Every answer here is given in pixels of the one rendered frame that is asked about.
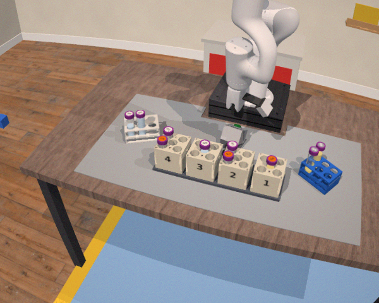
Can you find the grey flat mat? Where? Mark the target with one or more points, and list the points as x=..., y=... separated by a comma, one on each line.
x=302, y=208

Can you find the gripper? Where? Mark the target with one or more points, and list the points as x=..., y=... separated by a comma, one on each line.
x=234, y=99

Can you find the blue sample rack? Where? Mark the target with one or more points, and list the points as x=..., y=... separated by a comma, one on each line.
x=322, y=183

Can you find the purple-capped clear tube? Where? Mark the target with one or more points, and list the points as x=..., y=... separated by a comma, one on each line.
x=232, y=146
x=168, y=132

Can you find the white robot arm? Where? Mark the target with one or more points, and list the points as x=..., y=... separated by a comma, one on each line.
x=251, y=62

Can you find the beige bucket adapter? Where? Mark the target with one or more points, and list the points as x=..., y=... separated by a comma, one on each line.
x=268, y=181
x=237, y=174
x=173, y=158
x=203, y=165

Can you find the white tube rack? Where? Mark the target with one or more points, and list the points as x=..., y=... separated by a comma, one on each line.
x=149, y=136

